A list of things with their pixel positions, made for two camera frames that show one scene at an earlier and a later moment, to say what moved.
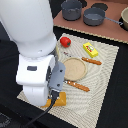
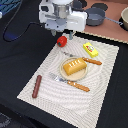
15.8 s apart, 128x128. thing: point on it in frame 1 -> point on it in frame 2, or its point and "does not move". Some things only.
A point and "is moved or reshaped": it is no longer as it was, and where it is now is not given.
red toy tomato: (65, 41) is moved or reshaped
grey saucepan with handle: (96, 16) does not move
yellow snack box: (90, 50) does not move
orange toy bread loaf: (61, 101) -> (74, 66)
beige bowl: (124, 18) does not move
